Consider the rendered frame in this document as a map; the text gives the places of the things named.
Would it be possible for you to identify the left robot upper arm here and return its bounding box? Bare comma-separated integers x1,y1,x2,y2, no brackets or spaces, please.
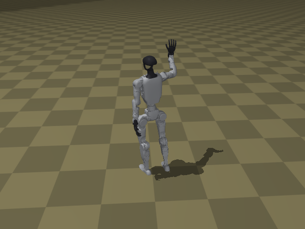
132,78,142,106

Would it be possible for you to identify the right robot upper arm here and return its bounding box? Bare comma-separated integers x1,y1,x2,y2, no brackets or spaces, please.
160,70,176,82

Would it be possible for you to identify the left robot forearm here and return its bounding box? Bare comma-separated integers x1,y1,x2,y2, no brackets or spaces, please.
132,100,139,123

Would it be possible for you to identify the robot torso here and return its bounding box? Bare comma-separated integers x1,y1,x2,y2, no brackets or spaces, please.
140,72,163,121

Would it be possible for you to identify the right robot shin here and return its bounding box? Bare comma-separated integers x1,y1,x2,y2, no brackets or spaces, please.
160,137,168,166

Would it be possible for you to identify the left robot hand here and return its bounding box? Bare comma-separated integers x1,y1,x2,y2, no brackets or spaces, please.
133,120,141,136

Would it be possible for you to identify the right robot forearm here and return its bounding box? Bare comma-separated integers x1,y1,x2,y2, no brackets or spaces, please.
168,55,177,75

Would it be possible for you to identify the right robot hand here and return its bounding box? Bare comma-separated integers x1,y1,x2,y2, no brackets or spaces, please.
165,39,176,57

